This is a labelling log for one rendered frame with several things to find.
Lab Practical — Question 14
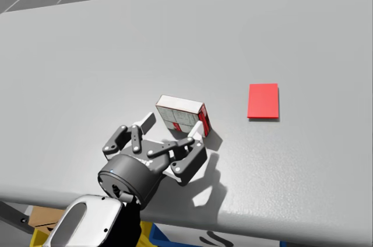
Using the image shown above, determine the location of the pink pad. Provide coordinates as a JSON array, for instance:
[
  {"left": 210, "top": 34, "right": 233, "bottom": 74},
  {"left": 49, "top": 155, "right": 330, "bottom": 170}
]
[{"left": 247, "top": 83, "right": 280, "bottom": 120}]

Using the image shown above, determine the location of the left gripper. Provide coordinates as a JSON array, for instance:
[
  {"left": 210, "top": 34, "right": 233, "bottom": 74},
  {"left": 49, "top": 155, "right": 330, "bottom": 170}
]
[{"left": 97, "top": 112, "right": 209, "bottom": 209}]

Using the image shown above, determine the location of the yellow box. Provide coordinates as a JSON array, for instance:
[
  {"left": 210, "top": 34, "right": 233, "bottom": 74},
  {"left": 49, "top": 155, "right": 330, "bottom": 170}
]
[{"left": 30, "top": 220, "right": 159, "bottom": 247}]

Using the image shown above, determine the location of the brown box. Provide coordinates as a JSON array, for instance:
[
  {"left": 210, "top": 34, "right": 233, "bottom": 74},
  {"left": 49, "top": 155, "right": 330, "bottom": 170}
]
[{"left": 27, "top": 205, "right": 64, "bottom": 230}]

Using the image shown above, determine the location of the red and white carton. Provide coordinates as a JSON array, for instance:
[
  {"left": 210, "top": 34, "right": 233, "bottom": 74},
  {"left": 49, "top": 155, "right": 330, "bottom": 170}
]
[{"left": 154, "top": 94, "right": 212, "bottom": 138}]

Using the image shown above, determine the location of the blue box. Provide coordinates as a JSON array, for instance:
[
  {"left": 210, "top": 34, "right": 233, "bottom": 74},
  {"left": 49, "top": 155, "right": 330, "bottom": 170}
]
[{"left": 149, "top": 222, "right": 187, "bottom": 247}]

